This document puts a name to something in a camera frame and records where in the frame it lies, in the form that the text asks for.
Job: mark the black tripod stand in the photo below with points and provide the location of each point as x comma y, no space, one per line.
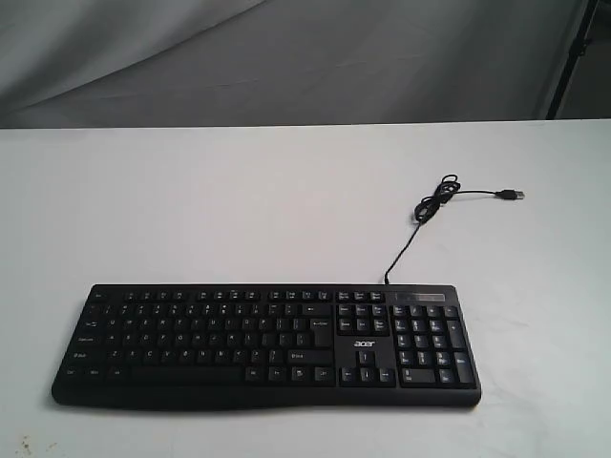
575,52

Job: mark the black acer keyboard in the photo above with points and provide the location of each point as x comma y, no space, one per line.
235,346

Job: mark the grey backdrop cloth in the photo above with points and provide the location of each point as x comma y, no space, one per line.
111,64

